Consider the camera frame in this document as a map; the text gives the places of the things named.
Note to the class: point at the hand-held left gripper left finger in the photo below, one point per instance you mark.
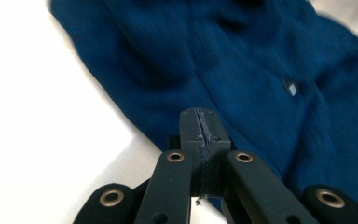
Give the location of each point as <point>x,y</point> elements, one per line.
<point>192,140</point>

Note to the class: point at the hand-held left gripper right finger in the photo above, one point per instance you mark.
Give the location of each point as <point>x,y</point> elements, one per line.
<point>219,137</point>

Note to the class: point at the dark blue knitted garment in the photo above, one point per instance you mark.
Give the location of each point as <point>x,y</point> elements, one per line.
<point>236,53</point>

